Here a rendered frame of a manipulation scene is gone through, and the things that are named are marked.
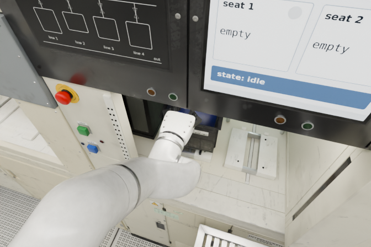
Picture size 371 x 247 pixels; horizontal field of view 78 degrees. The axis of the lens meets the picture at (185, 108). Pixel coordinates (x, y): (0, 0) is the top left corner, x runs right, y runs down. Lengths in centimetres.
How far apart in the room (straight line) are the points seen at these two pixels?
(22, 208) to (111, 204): 193
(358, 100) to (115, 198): 40
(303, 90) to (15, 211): 213
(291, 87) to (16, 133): 128
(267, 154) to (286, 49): 75
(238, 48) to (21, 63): 52
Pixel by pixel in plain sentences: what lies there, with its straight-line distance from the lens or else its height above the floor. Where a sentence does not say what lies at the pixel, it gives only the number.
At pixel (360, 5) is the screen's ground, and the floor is 165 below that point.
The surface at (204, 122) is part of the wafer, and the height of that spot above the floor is 101.
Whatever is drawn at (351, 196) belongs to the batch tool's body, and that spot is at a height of 131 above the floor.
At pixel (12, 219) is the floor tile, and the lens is 225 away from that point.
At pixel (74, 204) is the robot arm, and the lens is 31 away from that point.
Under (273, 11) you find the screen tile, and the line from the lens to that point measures 36.
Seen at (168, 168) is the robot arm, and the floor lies 131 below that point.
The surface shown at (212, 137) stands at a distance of 89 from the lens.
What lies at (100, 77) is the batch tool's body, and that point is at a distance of 56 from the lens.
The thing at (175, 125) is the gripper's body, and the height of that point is 122.
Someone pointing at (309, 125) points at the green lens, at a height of 144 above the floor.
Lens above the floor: 177
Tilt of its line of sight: 46 degrees down
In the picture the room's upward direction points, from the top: straight up
